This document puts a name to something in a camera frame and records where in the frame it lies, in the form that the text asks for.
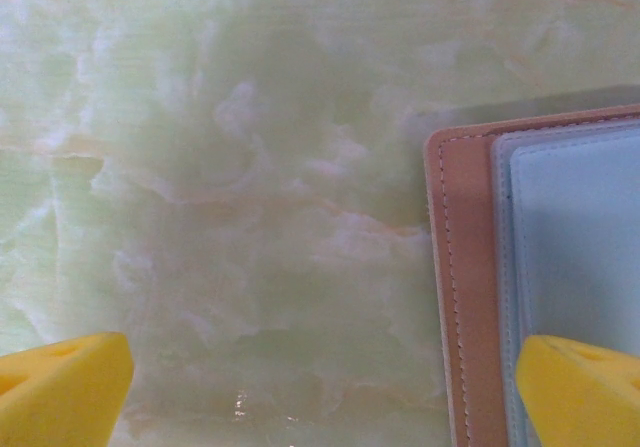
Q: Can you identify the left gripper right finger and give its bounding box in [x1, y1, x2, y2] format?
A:
[514, 335, 640, 447]

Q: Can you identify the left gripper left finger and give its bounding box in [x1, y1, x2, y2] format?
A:
[0, 331, 135, 447]

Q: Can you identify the grey and brown booklet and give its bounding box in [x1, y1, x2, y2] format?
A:
[422, 102, 640, 447]

